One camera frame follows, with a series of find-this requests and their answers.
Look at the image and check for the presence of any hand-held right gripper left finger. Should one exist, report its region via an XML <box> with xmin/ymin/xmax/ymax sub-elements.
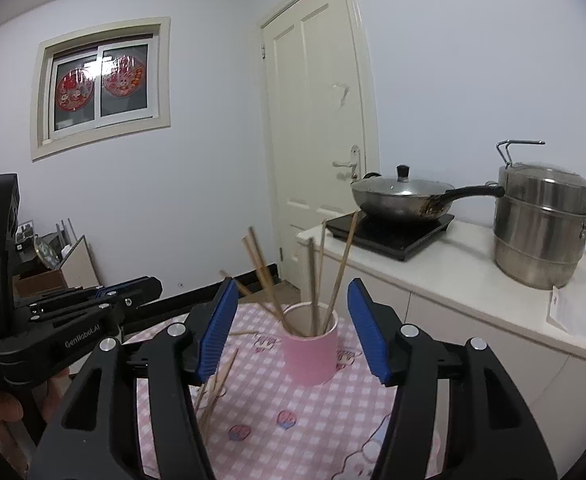
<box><xmin>28</xmin><ymin>277</ymin><xmax>239</xmax><ymax>480</ymax></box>

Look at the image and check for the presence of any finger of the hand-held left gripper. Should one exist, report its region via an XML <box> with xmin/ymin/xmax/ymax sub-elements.
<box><xmin>25</xmin><ymin>302</ymin><xmax>126</xmax><ymax>326</ymax></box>
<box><xmin>15</xmin><ymin>276</ymin><xmax>164</xmax><ymax>313</ymax></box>

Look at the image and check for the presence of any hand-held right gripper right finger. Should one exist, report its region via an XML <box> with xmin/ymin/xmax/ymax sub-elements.
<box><xmin>347</xmin><ymin>277</ymin><xmax>557</xmax><ymax>480</ymax></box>

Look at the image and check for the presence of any pink cup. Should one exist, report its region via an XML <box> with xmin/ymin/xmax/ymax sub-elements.
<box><xmin>280</xmin><ymin>301</ymin><xmax>340</xmax><ymax>387</ymax></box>

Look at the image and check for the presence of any bunch of bamboo chopsticks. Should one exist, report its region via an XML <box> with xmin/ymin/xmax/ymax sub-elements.
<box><xmin>218</xmin><ymin>210</ymin><xmax>362</xmax><ymax>337</ymax></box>

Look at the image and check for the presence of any person's left hand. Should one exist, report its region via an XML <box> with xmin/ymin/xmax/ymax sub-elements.
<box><xmin>0</xmin><ymin>366</ymin><xmax>72</xmax><ymax>427</ymax></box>

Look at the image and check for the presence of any white side cabinet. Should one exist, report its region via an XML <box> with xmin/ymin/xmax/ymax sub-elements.
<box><xmin>13</xmin><ymin>235</ymin><xmax>102</xmax><ymax>302</ymax></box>

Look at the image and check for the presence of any black induction cooker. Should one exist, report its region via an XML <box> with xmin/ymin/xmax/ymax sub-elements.
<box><xmin>325</xmin><ymin>211</ymin><xmax>456</xmax><ymax>263</ymax></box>

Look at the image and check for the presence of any pink checked tablecloth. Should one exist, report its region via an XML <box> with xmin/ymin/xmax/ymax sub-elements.
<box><xmin>123</xmin><ymin>302</ymin><xmax>444</xmax><ymax>480</ymax></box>

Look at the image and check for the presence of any glass wok lid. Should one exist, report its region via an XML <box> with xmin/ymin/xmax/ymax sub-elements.
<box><xmin>353</xmin><ymin>164</ymin><xmax>456</xmax><ymax>199</ymax></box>

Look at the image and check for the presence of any stainless steel steamer pot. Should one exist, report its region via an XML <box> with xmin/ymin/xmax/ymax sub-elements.
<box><xmin>493</xmin><ymin>139</ymin><xmax>586</xmax><ymax>291</ymax></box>

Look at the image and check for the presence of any cream framed window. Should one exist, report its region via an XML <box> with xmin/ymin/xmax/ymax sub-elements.
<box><xmin>30</xmin><ymin>16</ymin><xmax>172</xmax><ymax>163</ymax></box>

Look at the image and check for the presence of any red round window decoration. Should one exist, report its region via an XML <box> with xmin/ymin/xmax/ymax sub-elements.
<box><xmin>102</xmin><ymin>57</ymin><xmax>142</xmax><ymax>96</ymax></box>
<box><xmin>56</xmin><ymin>67</ymin><xmax>96</xmax><ymax>111</ymax></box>

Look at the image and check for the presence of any white paper sheet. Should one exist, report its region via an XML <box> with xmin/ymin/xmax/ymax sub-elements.
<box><xmin>548</xmin><ymin>285</ymin><xmax>586</xmax><ymax>349</ymax></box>

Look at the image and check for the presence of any cream panelled door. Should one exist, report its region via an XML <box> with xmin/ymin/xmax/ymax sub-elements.
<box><xmin>257</xmin><ymin>0</ymin><xmax>380</xmax><ymax>287</ymax></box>

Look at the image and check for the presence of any steel wok with black handle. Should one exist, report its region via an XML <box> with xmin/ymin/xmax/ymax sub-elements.
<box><xmin>350</xmin><ymin>176</ymin><xmax>506</xmax><ymax>225</ymax></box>

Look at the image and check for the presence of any metal door handle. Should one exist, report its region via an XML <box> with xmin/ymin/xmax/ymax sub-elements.
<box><xmin>333</xmin><ymin>145</ymin><xmax>362</xmax><ymax>181</ymax></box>

